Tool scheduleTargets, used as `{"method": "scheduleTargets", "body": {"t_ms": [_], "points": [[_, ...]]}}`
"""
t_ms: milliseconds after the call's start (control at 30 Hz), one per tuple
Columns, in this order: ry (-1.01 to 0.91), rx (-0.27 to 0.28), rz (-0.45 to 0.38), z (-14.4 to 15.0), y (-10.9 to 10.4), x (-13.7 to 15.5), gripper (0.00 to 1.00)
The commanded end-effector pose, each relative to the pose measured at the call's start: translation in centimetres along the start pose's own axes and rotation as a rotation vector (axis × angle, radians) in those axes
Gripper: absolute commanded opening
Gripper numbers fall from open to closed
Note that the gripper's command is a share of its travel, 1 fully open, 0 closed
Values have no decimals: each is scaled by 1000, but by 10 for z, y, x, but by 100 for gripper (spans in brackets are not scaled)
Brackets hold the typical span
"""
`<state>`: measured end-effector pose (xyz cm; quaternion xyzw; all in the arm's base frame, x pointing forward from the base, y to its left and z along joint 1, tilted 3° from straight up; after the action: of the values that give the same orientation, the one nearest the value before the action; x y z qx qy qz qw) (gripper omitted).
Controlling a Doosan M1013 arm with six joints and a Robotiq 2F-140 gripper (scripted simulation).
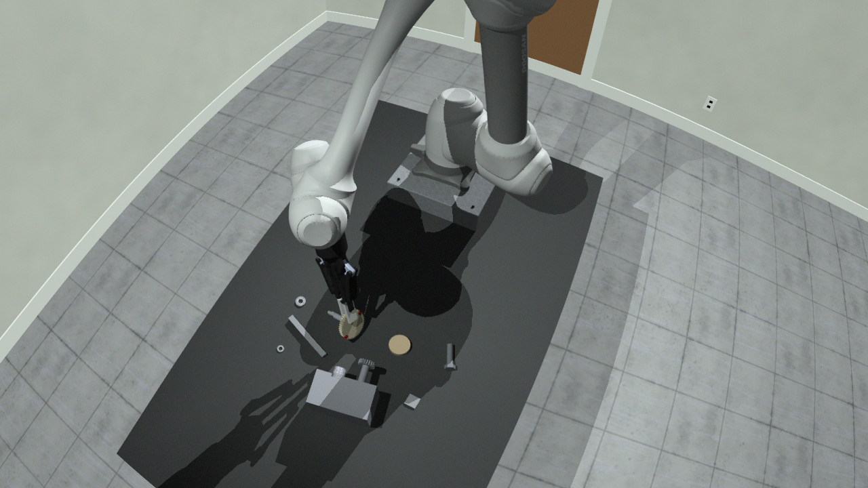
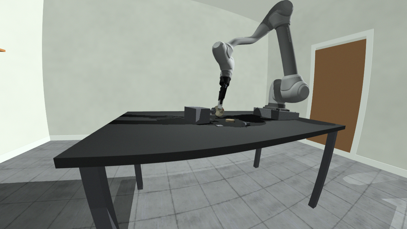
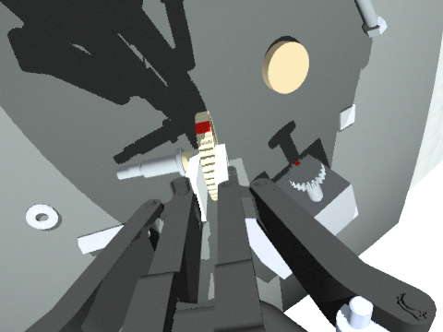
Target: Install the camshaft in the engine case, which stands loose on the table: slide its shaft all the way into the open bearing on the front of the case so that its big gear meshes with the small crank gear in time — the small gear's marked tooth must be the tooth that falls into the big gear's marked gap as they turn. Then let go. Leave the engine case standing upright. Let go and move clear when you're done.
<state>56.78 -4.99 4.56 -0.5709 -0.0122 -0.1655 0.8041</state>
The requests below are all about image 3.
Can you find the light grey square plate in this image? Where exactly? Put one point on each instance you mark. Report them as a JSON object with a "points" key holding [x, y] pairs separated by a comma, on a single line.
{"points": [[346, 117]]}

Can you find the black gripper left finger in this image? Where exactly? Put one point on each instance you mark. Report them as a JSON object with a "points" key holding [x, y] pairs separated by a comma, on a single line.
{"points": [[98, 300]]}

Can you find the grey hex bolt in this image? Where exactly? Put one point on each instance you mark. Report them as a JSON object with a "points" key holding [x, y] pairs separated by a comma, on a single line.
{"points": [[374, 25]]}

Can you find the white flat bar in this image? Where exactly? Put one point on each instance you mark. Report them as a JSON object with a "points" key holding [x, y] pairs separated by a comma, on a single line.
{"points": [[97, 240]]}

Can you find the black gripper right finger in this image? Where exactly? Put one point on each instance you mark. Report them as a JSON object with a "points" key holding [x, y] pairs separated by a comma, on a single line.
{"points": [[340, 283]]}

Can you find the white flat washer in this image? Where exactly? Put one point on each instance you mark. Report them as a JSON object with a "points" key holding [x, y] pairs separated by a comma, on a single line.
{"points": [[39, 224]]}

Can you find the cream flat disc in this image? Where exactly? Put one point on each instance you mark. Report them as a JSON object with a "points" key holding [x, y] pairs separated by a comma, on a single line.
{"points": [[285, 66]]}

